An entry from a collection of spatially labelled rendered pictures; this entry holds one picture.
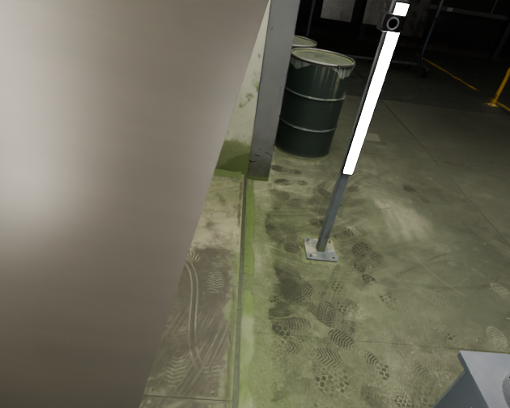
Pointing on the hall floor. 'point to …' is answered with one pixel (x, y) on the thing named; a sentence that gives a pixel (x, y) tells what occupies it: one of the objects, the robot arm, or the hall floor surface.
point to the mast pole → (341, 178)
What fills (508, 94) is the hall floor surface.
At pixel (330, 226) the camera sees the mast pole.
